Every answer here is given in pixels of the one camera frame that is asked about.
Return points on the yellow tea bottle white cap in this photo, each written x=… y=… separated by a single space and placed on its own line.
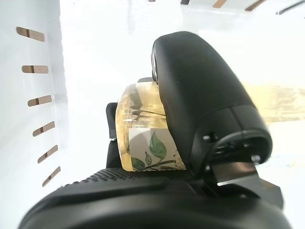
x=143 y=119

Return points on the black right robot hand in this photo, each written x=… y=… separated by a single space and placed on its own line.
x=202 y=83

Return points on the white fridge drawer steel front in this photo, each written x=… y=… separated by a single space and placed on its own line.
x=95 y=47

